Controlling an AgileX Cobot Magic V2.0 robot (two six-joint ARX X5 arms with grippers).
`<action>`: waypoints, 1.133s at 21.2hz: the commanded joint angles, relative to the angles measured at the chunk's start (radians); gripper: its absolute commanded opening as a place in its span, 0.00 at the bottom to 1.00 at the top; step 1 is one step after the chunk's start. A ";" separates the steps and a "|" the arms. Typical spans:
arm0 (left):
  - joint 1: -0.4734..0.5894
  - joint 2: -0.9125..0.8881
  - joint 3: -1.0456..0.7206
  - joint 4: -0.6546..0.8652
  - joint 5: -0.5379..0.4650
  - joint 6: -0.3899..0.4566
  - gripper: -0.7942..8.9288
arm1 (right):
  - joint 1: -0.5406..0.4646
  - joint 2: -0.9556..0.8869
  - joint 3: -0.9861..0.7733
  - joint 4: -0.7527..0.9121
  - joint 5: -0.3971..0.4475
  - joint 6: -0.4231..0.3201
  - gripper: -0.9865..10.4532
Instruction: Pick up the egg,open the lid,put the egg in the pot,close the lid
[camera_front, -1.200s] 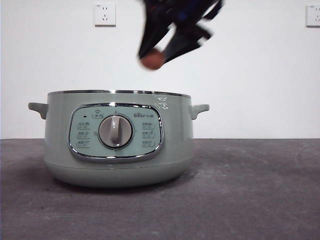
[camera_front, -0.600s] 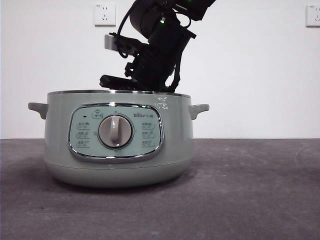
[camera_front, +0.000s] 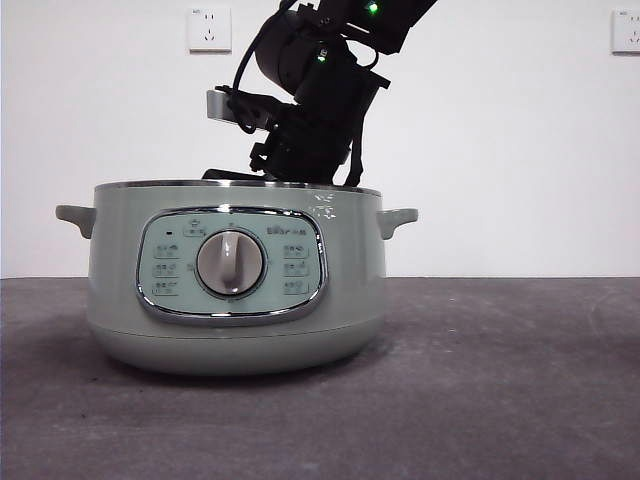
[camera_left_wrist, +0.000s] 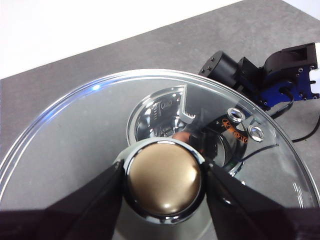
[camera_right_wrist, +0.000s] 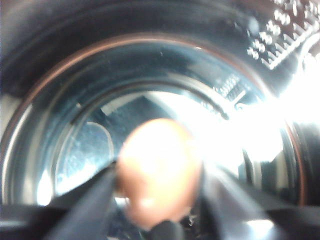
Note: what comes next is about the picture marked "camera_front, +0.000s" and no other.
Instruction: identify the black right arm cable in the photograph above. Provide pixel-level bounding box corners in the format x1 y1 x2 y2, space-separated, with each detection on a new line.
231 0 301 136

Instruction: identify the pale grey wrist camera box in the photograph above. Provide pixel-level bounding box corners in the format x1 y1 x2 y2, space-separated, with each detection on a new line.
204 86 274 132

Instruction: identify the green electric cooking pot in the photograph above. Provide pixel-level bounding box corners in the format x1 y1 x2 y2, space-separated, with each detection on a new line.
54 179 420 377

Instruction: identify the white wall socket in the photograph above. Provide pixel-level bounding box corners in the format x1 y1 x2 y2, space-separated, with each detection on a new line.
610 8 640 56
187 7 234 55

